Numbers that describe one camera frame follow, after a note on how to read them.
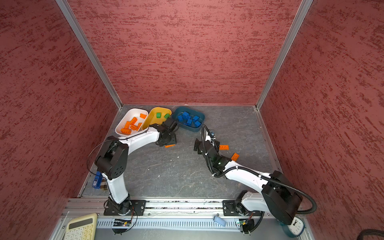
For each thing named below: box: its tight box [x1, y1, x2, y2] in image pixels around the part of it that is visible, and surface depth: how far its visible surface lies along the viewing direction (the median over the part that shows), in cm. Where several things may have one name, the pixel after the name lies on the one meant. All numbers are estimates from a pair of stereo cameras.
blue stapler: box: [92, 171, 103, 189], surface depth 81 cm
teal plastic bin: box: [171, 106, 206, 132], surface depth 111 cm
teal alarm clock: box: [279, 216, 305, 238], surface depth 67 cm
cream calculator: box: [64, 213, 98, 240], surface depth 68 cm
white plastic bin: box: [115, 108, 149, 137], surface depth 108 cm
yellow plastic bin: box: [141, 107, 172, 131], surface depth 113 cm
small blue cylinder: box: [213, 215, 226, 227], surface depth 70 cm
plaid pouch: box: [100, 181, 108, 191], surface depth 80 cm
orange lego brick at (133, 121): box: [129, 117, 138, 125], surface depth 111 cm
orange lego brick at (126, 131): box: [120, 128, 132, 135], surface depth 105 cm
